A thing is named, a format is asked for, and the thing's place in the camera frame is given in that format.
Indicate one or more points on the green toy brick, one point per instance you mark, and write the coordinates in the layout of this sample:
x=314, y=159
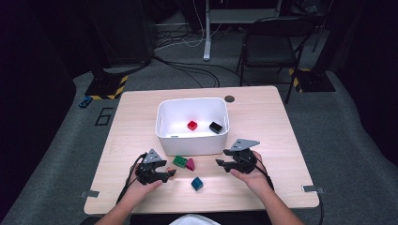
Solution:
x=180, y=161

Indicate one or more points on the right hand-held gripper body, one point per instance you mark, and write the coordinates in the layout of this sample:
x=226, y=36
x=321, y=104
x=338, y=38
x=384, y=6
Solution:
x=245, y=161

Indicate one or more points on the white desk frame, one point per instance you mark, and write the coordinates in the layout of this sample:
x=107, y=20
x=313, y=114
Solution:
x=207, y=31

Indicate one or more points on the black yellow-striped stand base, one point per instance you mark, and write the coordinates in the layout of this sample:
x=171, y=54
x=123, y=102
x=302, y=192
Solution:
x=313, y=81
x=104, y=86

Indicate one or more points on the person's white shirt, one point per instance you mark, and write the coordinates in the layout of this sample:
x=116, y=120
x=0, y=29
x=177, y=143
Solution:
x=194, y=220

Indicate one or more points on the small blue object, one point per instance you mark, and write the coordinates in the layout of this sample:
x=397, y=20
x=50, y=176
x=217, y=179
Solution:
x=85, y=101

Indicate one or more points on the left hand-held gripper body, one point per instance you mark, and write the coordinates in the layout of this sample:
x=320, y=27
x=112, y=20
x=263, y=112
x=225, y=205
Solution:
x=149, y=172

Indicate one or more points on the black folding chair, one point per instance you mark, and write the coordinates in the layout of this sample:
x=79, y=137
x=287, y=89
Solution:
x=269, y=50

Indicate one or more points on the grey metal table clamp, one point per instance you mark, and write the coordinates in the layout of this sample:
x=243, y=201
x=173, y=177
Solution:
x=89, y=194
x=313, y=188

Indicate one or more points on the table grommet hole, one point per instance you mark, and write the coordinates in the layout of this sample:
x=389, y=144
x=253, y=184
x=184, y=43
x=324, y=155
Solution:
x=229, y=98

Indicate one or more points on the white plastic bin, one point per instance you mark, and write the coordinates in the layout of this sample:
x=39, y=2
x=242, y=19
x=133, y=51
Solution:
x=194, y=146

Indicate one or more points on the black toy brick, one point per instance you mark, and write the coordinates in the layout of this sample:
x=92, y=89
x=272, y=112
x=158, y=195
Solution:
x=216, y=127

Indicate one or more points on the red toy brick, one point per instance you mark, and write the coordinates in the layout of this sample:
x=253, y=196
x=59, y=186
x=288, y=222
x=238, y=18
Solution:
x=192, y=125

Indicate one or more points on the person's right hand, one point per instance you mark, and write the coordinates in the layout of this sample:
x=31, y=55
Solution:
x=255, y=181

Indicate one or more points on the dark blue sloped toy brick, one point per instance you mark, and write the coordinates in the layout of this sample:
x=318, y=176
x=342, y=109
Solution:
x=197, y=183

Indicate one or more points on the magenta sloped toy brick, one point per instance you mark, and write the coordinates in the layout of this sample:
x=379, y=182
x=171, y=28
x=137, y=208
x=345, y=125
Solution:
x=190, y=164

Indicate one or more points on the person's left hand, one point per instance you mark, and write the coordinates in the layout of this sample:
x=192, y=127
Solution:
x=140, y=190

